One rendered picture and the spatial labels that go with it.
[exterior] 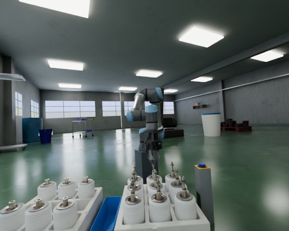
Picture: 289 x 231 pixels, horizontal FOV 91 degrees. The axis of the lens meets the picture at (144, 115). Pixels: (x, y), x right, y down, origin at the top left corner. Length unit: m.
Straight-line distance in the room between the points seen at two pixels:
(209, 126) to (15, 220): 4.54
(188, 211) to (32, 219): 0.65
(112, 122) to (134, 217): 11.32
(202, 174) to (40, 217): 0.81
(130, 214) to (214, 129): 4.31
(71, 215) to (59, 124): 10.99
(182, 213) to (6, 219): 0.73
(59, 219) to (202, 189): 0.72
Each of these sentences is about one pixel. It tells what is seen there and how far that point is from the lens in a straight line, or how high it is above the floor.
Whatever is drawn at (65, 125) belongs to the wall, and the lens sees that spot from 11.65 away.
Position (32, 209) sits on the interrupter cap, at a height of 0.25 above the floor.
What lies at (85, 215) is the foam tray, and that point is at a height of 0.18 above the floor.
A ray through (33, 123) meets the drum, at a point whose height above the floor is 0.70.
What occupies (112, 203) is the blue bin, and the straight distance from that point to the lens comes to 1.11.
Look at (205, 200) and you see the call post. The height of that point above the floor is 0.13.
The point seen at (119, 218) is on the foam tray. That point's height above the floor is 0.18.
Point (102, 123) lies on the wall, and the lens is 11.78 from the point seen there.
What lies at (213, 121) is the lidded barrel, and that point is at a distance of 4.80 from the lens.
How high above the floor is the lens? 0.61
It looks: 2 degrees up
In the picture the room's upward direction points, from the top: 3 degrees counter-clockwise
